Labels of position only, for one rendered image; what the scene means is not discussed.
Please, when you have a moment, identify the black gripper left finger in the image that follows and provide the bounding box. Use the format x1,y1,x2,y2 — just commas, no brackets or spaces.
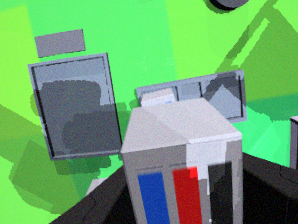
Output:
49,165,137,224

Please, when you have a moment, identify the black short cylinder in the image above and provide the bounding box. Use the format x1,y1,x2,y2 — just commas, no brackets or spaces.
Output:
209,0,247,11

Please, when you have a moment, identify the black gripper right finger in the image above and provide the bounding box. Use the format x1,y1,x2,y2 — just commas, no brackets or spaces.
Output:
242,152,298,224

